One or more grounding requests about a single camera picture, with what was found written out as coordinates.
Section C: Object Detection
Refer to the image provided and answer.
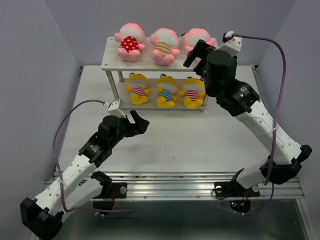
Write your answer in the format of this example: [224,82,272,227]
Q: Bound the aluminium rail frame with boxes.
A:
[28,64,313,240]

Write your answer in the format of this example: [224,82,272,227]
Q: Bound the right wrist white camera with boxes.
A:
[216,36,243,57]

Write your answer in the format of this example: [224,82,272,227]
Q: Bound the yellow plush blue stripes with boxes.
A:
[156,73,179,108]

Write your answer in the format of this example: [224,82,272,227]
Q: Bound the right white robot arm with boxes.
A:
[183,37,312,199]

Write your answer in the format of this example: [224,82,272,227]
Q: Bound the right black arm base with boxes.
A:
[212,181,249,198]

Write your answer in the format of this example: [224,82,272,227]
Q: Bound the wrist white camera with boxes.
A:
[108,99,126,118]
[216,36,243,57]

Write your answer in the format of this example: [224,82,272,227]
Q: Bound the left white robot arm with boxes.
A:
[20,110,150,240]

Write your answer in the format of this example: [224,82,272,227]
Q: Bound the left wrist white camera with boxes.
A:
[108,99,126,118]

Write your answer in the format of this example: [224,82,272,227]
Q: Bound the pink plush red polka-dot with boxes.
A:
[113,23,147,62]

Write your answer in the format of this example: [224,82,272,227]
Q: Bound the pink plush orange stripes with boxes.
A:
[149,28,180,66]

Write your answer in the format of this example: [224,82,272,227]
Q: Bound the yellow plush pink stripes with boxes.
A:
[178,76,206,109]
[125,72,151,106]

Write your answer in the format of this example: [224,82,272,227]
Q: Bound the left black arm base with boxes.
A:
[94,182,128,200]

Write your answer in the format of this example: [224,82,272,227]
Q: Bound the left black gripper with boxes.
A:
[109,110,149,148]

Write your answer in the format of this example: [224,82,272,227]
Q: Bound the white two-tier shelf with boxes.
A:
[101,37,200,110]

